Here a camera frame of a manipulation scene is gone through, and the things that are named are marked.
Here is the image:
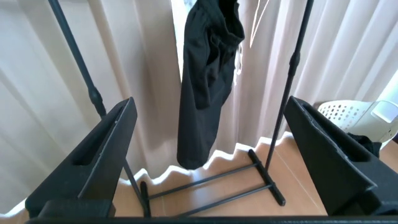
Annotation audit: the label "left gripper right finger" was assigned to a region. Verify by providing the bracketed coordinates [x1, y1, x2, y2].
[284, 95, 398, 217]

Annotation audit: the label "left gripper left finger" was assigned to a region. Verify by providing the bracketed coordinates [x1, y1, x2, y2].
[24, 96, 138, 218]

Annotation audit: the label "black garment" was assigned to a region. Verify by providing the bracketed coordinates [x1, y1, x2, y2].
[346, 133, 382, 158]

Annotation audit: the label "black shorts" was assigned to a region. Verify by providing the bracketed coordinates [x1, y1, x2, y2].
[176, 0, 246, 170]

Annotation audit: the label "white laundry basket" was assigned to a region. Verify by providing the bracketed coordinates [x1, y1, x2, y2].
[317, 99, 398, 151]

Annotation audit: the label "black clothes rack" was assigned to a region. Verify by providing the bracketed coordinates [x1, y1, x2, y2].
[48, 0, 315, 218]

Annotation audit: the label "window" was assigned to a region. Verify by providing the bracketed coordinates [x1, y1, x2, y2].
[170, 0, 188, 82]

